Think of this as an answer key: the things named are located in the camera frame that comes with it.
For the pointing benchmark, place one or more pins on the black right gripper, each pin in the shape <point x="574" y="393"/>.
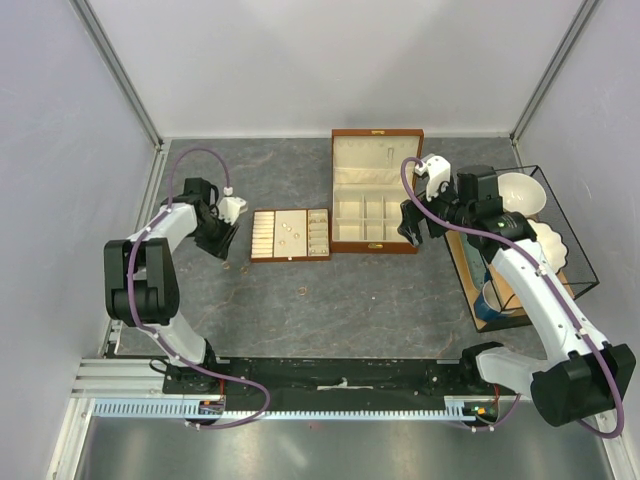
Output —
<point x="412" y="213"/>

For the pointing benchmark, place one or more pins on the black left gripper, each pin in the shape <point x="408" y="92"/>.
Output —
<point x="222" y="246"/>

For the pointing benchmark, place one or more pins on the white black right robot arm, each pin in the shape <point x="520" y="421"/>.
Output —
<point x="583" y="374"/>

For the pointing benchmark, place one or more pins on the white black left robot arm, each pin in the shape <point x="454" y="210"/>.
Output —
<point x="140" y="280"/>

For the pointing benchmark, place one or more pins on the small brown jewelry tray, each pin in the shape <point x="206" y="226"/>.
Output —
<point x="267" y="232"/>

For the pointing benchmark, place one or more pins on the large brown jewelry box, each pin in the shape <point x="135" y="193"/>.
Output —
<point x="367" y="191"/>

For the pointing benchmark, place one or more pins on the light blue oblong plate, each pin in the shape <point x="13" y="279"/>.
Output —
<point x="475" y="263"/>

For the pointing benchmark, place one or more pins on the white bowl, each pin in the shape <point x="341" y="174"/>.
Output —
<point x="521" y="193"/>

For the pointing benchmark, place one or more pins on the blue cup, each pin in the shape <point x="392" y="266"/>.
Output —
<point x="487" y="307"/>

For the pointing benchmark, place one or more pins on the wooden rack base board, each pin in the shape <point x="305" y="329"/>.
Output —
<point x="516" y="319"/>

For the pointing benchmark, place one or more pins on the white scalloped dish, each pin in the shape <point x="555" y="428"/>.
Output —
<point x="552" y="244"/>

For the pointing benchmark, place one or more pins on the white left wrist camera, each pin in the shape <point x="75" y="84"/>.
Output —
<point x="230" y="207"/>

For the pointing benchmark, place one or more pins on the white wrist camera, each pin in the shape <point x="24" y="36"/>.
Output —
<point x="437" y="170"/>
<point x="230" y="207"/>

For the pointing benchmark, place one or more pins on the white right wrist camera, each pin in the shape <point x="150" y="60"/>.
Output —
<point x="437" y="170"/>

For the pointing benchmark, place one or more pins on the black wire rack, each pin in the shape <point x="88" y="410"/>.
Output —
<point x="578" y="276"/>

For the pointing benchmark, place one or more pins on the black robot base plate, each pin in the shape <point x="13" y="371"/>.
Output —
<point x="306" y="382"/>

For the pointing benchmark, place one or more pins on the light blue cable duct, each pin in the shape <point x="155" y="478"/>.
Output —
<point x="196" y="409"/>

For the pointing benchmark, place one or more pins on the left aluminium frame post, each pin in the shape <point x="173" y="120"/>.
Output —
<point x="107" y="51"/>

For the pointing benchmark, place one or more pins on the aluminium frame post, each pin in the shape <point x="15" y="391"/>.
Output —
<point x="569" y="40"/>
<point x="107" y="51"/>

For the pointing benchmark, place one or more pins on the right aluminium frame post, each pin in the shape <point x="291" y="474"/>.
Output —
<point x="569" y="40"/>

